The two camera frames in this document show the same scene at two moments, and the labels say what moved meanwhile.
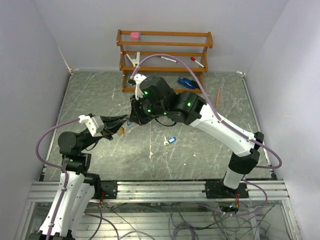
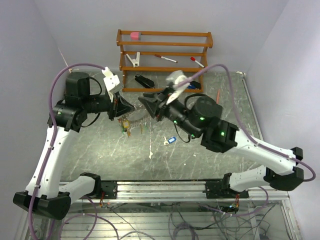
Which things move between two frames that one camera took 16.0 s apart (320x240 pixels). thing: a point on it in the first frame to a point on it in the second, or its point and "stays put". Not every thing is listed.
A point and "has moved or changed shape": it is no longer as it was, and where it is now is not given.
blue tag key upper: x=170 y=140 stays put
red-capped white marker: x=193 y=59 stays put
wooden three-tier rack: x=208 y=45 stays put
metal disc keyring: x=125 y=132 has moved or changed shape
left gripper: x=112 y=123 to x=120 y=107
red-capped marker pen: x=163 y=57 stays put
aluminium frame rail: x=274 y=191 stays put
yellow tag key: x=122 y=131 to x=126 y=124
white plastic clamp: x=135 y=62 stays put
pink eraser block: x=135 y=35 stays put
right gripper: x=136 y=115 to x=151 y=105
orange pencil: x=217 y=97 stays put
